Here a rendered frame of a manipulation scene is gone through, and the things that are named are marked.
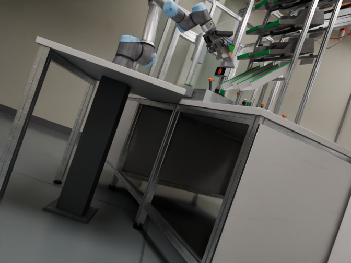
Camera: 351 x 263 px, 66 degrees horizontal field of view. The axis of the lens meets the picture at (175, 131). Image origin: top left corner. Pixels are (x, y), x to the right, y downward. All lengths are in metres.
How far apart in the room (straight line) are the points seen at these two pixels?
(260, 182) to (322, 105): 4.40
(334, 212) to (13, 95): 4.91
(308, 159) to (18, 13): 5.14
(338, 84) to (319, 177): 4.34
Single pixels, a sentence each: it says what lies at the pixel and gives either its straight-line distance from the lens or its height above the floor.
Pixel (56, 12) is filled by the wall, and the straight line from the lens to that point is 5.42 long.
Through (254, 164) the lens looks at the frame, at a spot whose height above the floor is 0.64.
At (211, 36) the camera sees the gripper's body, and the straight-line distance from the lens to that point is 1.65.
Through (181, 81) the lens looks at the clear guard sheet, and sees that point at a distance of 3.23.
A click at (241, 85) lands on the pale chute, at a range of 1.54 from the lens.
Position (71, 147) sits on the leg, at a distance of 2.19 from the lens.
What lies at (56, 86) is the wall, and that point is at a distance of 5.11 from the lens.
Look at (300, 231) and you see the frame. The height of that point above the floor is 0.41.
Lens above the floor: 0.66
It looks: level
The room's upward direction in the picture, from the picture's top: 19 degrees clockwise
